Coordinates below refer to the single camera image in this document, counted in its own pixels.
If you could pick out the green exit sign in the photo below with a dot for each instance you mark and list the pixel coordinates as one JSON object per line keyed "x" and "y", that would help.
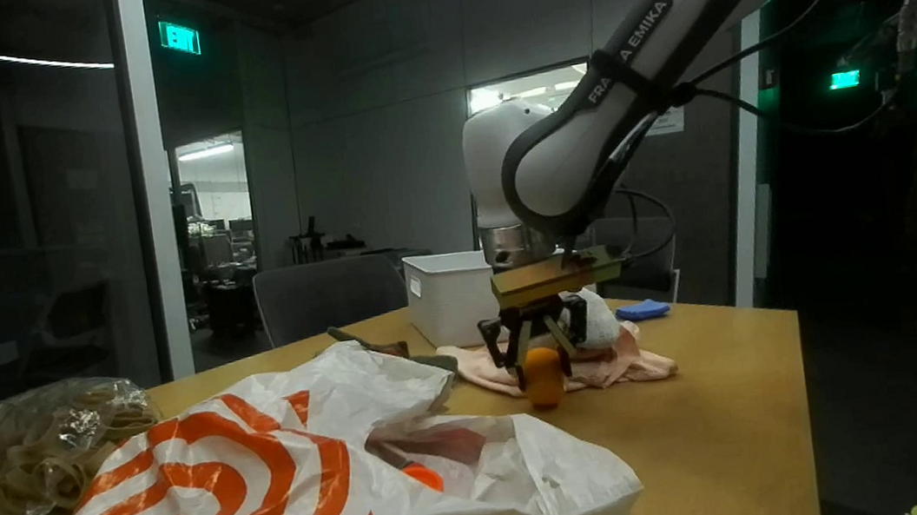
{"x": 844, "y": 80}
{"x": 180, "y": 38}

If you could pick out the window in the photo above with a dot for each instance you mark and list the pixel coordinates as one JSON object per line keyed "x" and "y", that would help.
{"x": 526, "y": 92}

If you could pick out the grey chair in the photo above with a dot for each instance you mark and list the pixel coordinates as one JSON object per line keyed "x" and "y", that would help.
{"x": 328, "y": 300}

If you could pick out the white plastic bin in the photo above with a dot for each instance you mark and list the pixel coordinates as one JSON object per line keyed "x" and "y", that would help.
{"x": 450, "y": 298}

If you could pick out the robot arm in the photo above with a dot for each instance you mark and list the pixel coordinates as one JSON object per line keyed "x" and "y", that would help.
{"x": 623, "y": 97}

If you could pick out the blue cloth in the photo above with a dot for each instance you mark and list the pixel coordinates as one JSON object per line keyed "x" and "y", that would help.
{"x": 643, "y": 310}

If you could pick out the clear bag of rubber bands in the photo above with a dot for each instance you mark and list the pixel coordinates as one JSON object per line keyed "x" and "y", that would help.
{"x": 54, "y": 451}

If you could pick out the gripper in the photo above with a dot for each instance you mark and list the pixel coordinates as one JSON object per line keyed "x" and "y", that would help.
{"x": 537, "y": 311}

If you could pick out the dark cloth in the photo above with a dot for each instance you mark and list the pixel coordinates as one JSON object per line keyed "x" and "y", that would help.
{"x": 400, "y": 354}

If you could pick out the pink shirt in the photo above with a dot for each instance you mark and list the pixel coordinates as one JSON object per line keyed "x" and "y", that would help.
{"x": 612, "y": 370}

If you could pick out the orange plush toy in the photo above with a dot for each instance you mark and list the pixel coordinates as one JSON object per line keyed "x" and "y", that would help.
{"x": 544, "y": 380}

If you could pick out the white and orange plastic bag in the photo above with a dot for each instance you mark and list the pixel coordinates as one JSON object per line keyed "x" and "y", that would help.
{"x": 276, "y": 481}

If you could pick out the white paper notice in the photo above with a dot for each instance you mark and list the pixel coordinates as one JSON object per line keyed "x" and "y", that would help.
{"x": 669, "y": 121}

